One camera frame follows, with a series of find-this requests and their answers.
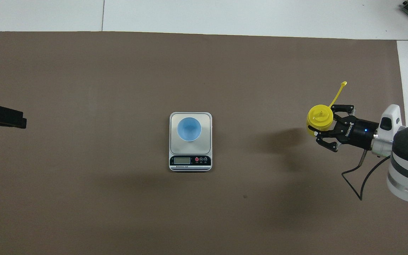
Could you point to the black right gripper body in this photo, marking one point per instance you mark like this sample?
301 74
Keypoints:
358 132

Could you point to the light blue paper cup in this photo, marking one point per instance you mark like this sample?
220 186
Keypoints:
189 129

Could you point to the brown table mat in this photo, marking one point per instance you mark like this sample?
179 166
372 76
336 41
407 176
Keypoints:
190 212

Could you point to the yellow squeeze bottle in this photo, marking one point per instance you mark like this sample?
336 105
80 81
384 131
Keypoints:
320 117

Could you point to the silver digital kitchen scale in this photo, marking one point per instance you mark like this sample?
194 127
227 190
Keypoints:
190 156

